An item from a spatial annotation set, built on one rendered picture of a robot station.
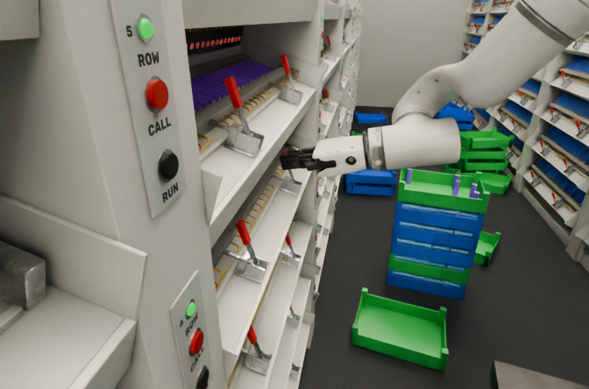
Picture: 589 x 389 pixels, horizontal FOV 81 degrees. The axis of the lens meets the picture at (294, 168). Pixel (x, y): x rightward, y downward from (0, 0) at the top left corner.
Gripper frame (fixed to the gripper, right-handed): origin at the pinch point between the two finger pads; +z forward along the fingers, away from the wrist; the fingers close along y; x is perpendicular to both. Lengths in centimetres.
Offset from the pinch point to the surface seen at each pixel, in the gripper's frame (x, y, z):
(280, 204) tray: -6.6, -6.7, 2.2
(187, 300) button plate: 7.6, -47.4, -4.0
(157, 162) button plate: 19, -48, -6
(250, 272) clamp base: -6.0, -27.7, 1.4
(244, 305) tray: -7.3, -32.5, 0.9
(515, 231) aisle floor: -95, 109, -79
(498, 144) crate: -70, 173, -90
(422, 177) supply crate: -42, 74, -32
